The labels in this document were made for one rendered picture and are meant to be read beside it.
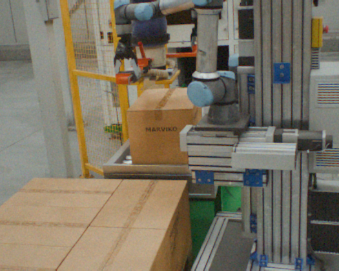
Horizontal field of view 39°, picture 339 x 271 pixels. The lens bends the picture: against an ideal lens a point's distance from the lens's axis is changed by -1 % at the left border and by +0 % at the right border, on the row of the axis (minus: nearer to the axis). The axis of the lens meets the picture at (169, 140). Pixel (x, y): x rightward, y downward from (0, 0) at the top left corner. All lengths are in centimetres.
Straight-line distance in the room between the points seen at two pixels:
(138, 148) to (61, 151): 112
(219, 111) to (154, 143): 86
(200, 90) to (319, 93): 55
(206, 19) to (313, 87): 59
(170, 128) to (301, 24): 106
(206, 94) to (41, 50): 202
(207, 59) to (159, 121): 96
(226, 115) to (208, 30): 41
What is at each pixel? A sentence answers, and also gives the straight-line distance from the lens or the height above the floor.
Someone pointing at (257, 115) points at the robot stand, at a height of 103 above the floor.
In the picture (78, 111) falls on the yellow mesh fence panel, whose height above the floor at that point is 63.
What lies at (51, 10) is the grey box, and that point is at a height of 154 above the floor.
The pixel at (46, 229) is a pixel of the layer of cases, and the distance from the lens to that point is 248.
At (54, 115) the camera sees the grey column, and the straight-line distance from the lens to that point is 385.
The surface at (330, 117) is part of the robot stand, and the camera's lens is 226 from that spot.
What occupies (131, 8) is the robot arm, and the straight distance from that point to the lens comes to 223.
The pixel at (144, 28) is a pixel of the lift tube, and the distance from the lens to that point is 278.
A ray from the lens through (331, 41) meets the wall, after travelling 1136.
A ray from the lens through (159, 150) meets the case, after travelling 293.
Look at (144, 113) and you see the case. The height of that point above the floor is 93.
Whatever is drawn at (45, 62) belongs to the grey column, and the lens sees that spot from 378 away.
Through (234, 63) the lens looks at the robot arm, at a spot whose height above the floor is 123.
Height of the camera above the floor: 165
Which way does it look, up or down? 18 degrees down
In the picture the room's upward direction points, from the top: 4 degrees counter-clockwise
